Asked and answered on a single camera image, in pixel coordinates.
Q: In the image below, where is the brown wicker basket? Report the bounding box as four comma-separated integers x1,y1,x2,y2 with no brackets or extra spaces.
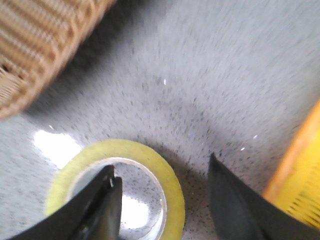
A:
0,0,114,120

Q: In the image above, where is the yellow woven basket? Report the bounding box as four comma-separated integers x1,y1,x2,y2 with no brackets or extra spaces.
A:
263,103,320,229

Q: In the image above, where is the yellow clear tape roll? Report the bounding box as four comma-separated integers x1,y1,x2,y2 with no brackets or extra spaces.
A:
44,139,186,240

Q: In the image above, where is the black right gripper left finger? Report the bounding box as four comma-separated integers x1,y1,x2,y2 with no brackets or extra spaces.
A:
12,165,123,240

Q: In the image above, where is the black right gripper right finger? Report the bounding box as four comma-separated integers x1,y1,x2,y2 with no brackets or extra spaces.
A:
208,154,320,240

